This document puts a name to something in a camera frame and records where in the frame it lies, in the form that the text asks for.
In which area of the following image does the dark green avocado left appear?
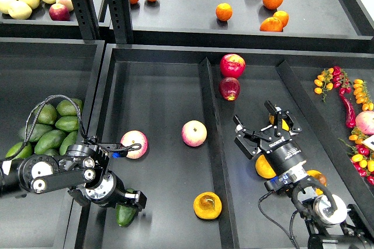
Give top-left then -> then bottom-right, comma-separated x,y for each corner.
18,123 -> 53,143

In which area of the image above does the mixed cherry tomato bunch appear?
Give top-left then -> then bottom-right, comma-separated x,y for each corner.
340,127 -> 373,186

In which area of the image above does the orange centre shelf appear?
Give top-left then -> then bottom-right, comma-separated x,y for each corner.
216,3 -> 233,22

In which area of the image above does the red chili pepper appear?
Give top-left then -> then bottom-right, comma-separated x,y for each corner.
339,88 -> 356,129

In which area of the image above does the green avocado by tray edge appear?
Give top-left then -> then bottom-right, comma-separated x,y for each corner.
59,131 -> 78,155

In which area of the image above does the bright red apple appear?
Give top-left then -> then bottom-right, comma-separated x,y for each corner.
220,54 -> 246,78

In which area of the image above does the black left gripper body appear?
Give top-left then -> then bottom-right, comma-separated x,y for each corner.
86,171 -> 125,208

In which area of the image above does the white label card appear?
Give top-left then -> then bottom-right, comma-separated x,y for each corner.
362,135 -> 374,151

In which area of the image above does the black perforated post right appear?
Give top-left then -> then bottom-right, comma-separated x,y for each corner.
107,0 -> 134,44

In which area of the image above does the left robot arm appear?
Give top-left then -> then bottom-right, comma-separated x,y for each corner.
1,120 -> 147,211

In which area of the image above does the pink apple right edge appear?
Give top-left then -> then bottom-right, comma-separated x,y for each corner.
355,110 -> 374,135

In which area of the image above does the yellow pear with stem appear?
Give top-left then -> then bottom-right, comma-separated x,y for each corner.
269,115 -> 292,131

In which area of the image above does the orange right small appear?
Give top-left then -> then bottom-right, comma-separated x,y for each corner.
273,11 -> 289,27

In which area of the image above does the orange front right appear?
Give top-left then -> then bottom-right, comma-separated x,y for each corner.
259,17 -> 283,32

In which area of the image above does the black middle tray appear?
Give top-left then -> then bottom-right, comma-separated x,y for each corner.
74,45 -> 373,248

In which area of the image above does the orange cherry tomato vine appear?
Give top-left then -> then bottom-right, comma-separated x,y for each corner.
314,68 -> 334,102
353,79 -> 373,111

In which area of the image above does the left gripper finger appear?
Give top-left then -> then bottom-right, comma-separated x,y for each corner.
124,191 -> 147,212

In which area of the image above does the pink apple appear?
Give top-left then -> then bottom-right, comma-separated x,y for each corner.
181,120 -> 207,147
120,130 -> 148,160

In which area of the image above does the red cherry tomato vine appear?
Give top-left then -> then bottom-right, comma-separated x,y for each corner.
333,66 -> 351,95

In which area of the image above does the orange cherry tomato vine right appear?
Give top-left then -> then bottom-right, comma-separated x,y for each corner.
353,79 -> 373,111

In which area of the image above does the pink apple left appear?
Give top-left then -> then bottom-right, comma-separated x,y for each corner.
120,130 -> 148,160

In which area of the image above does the yellow pear under gripper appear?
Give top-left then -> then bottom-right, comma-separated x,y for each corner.
255,154 -> 276,179

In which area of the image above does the black upper shelf tray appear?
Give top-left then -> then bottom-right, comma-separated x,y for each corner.
130,0 -> 373,53

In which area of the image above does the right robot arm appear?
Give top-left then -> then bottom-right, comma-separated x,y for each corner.
233,101 -> 373,248

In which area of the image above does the black right tray divider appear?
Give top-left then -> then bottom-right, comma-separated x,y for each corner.
275,60 -> 374,200

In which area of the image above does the dark red apple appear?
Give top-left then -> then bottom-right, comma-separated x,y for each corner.
219,77 -> 241,101

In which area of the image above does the pink apple centre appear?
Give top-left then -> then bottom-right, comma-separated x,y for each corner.
181,120 -> 207,147

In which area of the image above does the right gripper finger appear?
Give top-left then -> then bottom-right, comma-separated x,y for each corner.
264,101 -> 302,137
233,115 -> 266,160

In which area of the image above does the orange cherry tomato vine left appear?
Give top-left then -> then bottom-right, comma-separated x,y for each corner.
314,68 -> 334,102

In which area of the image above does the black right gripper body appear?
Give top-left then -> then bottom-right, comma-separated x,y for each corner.
259,126 -> 306,176

